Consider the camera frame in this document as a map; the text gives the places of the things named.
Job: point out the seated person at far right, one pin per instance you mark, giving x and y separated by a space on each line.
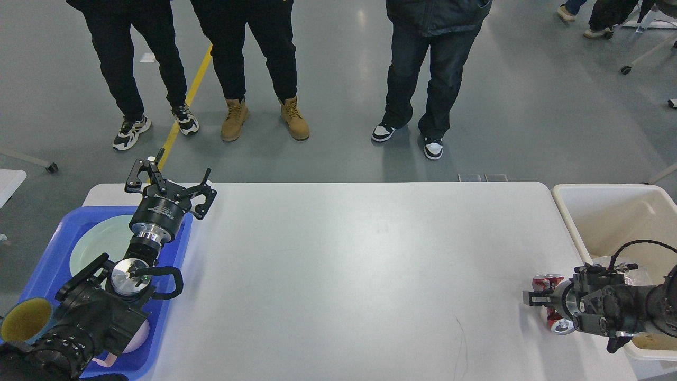
604 16

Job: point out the crushed red soda can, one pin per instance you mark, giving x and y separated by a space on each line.
556 323

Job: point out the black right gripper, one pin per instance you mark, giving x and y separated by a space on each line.
563 299

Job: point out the pink mug maroon inside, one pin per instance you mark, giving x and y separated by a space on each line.
137 340

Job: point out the mint green plate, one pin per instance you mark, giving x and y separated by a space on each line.
111 236

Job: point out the white side table corner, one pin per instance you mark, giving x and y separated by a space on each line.
10 181

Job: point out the teal mug yellow inside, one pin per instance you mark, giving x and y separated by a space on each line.
28 320

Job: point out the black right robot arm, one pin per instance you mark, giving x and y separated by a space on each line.
596 300

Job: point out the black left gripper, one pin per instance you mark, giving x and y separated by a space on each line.
162 209

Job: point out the brown paper ball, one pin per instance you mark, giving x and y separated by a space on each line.
655 342

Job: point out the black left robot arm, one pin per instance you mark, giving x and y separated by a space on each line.
101 307

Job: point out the person in black at left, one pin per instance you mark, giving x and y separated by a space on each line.
110 24

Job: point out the beige plastic bin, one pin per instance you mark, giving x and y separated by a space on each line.
602 217

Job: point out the aluminium foil sheet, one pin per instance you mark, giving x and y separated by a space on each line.
636 277

